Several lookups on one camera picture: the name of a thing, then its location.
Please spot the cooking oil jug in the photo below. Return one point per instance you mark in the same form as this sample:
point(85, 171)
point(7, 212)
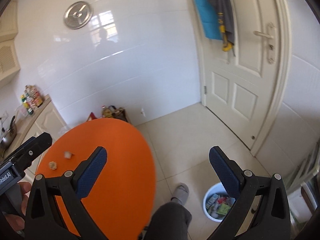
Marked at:
point(107, 112)

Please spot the white shelf rack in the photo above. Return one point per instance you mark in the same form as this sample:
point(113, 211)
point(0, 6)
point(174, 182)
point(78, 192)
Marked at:
point(302, 187)

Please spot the green snack packet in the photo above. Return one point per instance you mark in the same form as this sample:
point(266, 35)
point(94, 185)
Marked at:
point(223, 209)

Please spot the cream base cabinets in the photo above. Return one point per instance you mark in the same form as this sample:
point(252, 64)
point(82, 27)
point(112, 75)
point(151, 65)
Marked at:
point(45, 119)

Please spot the blue apron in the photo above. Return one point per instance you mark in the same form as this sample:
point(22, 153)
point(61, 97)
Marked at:
point(209, 20)

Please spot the steel wok with handle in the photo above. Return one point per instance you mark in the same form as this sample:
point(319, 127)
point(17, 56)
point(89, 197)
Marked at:
point(9, 134)

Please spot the red label sauce bottle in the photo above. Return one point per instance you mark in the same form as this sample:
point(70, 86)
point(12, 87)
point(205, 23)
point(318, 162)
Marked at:
point(29, 98)

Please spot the brown nut shell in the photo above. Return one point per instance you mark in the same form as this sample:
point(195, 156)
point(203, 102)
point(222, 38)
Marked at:
point(52, 165)

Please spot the green cap sauce bottle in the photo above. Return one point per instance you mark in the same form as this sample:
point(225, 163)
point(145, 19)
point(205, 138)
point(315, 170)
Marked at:
point(26, 105)

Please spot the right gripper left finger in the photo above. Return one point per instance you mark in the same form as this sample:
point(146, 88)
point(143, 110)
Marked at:
point(44, 220)

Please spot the person's left hand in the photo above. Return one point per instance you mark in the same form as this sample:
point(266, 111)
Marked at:
point(18, 196)

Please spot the grey slipper foot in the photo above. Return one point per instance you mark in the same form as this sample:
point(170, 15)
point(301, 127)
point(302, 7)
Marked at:
point(180, 194)

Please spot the wall power socket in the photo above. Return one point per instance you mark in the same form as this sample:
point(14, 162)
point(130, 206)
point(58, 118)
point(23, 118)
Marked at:
point(4, 116)

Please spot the door handle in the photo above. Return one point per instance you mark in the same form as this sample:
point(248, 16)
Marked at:
point(269, 36)

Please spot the brown oil bottle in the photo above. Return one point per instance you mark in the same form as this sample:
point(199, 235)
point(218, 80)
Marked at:
point(37, 96)

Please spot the small white paper scrap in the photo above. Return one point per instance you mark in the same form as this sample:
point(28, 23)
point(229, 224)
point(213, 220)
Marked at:
point(67, 155)

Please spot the white plastic floor bag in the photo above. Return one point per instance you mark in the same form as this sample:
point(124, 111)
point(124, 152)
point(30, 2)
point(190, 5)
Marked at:
point(63, 130)

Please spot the lattice wall cabinet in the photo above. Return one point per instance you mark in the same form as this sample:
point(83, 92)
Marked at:
point(9, 29)

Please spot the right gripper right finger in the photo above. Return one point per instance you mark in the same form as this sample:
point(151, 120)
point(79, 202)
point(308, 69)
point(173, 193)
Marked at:
point(272, 217)

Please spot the round orange table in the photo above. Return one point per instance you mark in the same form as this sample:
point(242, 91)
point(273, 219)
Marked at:
point(121, 199)

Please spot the red snack bag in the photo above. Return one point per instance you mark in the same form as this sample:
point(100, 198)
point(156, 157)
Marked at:
point(91, 117)

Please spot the blue trash bin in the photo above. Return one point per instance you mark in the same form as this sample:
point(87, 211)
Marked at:
point(213, 199)

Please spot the white panel door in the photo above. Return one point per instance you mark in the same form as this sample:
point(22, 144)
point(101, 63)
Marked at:
point(239, 86)

